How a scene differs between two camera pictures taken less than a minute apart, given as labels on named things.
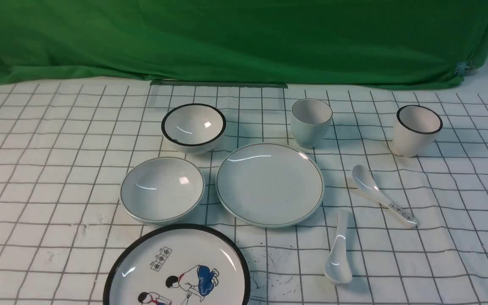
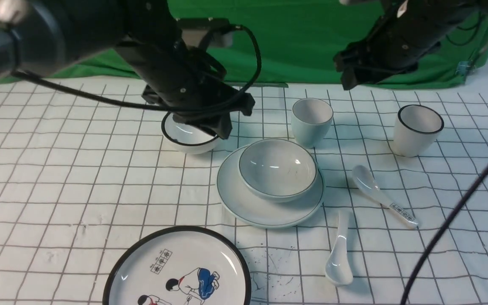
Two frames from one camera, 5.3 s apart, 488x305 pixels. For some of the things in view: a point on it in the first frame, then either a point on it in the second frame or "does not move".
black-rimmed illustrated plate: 179,264 does not move
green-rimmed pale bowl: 161,191 -> 277,170
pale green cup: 311,118 does not move
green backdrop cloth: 414,43 does not move
